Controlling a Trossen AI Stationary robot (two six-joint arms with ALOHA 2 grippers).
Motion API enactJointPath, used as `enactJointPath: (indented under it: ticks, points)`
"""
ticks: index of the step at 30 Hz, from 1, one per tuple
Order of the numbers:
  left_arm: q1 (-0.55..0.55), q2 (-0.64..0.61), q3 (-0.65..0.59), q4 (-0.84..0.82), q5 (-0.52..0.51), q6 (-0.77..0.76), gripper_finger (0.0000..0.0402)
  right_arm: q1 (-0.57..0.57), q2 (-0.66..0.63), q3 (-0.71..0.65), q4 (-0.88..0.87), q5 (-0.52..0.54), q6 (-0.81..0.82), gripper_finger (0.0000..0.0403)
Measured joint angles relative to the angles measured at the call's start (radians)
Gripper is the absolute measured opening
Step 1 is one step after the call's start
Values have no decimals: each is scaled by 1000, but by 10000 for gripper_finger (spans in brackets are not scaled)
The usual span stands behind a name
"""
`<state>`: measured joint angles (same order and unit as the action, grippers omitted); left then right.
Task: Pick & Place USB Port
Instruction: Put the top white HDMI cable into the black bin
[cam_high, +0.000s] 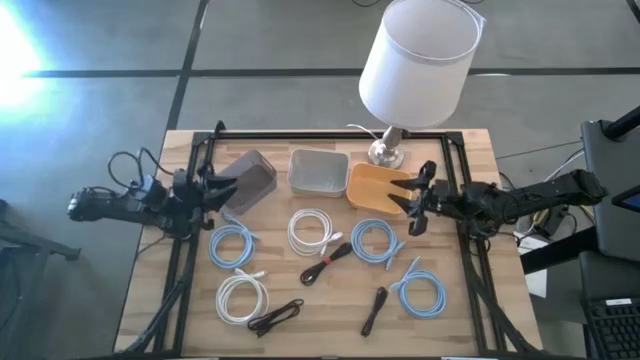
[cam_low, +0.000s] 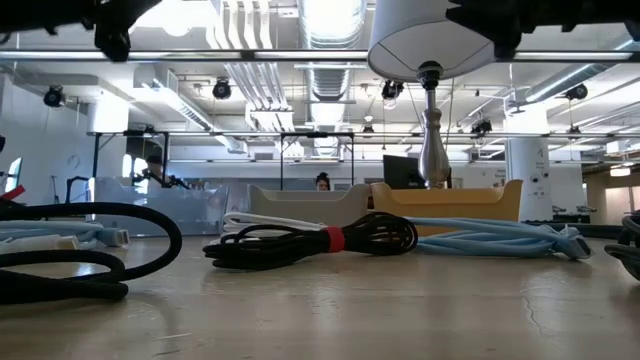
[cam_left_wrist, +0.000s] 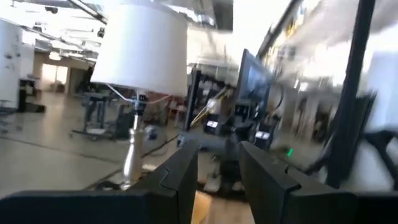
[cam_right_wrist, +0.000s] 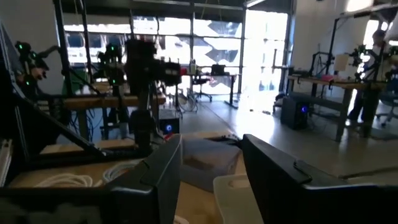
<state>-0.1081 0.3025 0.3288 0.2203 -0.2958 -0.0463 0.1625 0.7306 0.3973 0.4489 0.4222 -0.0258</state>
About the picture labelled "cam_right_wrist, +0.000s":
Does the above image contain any black background station frame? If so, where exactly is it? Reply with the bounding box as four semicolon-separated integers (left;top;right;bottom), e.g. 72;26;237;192
52;0;94;97
325;4;398;75

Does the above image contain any yellow plastic bin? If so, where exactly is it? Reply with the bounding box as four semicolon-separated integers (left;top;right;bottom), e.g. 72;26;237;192
213;173;265;224

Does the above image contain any white cable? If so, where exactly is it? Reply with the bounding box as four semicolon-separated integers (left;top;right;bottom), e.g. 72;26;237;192
34;160;142;188

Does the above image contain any grey plastic bin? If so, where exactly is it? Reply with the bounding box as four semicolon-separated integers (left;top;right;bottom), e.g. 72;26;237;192
179;138;244;193

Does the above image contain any black office chair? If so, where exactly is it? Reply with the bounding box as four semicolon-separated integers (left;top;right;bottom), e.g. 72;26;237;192
192;76;214;103
375;90;398;128

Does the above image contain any black aluminium table frame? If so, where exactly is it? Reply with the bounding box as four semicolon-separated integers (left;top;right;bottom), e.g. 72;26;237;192
0;18;150;187

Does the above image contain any person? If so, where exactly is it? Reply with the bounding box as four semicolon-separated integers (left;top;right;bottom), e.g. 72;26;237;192
347;29;391;123

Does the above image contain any wooden workbench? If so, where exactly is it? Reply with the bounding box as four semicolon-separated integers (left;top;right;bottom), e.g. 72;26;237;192
285;75;388;143
37;81;167;141

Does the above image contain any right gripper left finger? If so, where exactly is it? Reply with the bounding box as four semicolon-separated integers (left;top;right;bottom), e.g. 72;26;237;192
108;134;183;224

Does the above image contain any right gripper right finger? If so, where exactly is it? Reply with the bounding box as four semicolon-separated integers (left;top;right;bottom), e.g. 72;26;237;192
241;133;313;224

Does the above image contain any black computer tower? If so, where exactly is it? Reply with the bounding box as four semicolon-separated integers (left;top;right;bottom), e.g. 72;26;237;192
280;96;310;131
158;108;181;135

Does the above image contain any black desk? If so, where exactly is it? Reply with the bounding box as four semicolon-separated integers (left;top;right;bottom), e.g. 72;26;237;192
183;72;240;110

